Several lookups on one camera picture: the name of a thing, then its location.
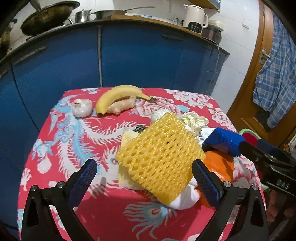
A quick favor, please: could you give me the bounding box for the blue kitchen cabinet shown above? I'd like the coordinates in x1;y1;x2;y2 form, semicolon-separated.
1;20;227;235

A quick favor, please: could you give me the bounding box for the red green plastic basin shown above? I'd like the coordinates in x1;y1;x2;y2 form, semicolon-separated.
239;128;261;147

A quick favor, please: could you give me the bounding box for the wooden door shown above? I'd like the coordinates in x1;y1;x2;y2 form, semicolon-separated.
227;1;295;147

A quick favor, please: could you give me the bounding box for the white crumpled tissue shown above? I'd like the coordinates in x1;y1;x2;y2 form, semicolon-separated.
168;177;201;210

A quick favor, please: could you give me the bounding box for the red floral tablecloth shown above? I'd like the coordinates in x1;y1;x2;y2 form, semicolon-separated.
17;87;266;241

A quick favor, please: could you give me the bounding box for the blue plaid shirt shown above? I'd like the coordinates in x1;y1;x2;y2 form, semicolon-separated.
252;14;295;128

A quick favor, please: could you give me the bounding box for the garlic bulb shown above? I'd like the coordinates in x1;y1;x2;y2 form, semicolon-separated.
72;98;93;118

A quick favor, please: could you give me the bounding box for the crumpled cabbage leaf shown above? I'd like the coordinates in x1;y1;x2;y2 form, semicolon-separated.
150;108;209;138

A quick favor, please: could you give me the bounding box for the steel wool scourer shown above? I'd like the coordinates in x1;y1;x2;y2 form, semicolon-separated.
132;125;147;133

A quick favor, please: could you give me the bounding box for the ginger root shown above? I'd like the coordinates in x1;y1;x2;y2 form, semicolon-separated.
106;96;137;115

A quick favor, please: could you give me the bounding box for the yellow foam fruit net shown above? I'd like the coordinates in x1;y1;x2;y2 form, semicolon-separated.
128;113;206;205

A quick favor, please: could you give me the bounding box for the yellow banana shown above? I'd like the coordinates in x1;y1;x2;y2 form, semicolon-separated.
95;85;154;114

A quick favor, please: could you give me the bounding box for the dark rice cooker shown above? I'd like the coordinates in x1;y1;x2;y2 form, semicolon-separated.
202;20;225;45

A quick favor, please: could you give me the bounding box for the white electric kettle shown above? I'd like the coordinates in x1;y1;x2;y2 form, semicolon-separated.
183;4;209;34

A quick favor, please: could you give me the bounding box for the black wok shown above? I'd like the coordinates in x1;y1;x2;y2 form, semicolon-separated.
20;1;80;36

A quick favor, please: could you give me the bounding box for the small steel pot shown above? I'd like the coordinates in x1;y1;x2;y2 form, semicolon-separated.
75;9;91;23

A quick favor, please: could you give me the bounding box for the metal door handle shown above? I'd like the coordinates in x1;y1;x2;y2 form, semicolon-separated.
258;48;271;65

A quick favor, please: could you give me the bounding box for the white power cable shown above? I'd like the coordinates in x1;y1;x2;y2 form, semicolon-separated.
203;37;221;93

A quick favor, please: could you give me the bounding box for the long-handled frying pan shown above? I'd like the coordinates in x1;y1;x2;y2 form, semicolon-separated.
92;6;156;20

